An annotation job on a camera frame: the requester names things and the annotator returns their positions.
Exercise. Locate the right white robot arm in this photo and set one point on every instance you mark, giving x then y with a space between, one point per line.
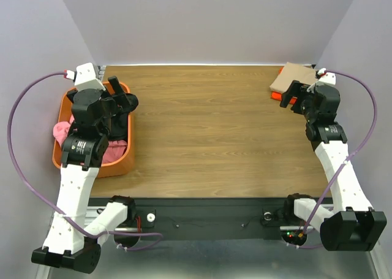
352 224

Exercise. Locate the folded tan t shirt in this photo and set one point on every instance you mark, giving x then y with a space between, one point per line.
305 74

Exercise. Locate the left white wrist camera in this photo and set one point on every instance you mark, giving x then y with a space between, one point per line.
87 77

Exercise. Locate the orange plastic basket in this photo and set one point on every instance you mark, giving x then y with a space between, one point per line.
121 166

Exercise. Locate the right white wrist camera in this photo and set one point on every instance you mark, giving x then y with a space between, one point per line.
323 78

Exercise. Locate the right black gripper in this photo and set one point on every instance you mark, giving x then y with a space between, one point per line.
294 94

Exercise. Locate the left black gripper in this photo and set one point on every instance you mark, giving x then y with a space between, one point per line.
120 100

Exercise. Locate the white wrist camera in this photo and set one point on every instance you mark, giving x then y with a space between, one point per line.
87 77
323 78

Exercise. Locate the black t shirt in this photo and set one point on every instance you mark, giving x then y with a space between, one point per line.
119 126

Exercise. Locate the pink t shirt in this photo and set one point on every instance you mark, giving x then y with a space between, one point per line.
114 152

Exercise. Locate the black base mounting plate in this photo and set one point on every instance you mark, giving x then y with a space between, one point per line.
215 218

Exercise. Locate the folded orange t shirt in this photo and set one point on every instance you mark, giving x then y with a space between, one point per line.
277 95

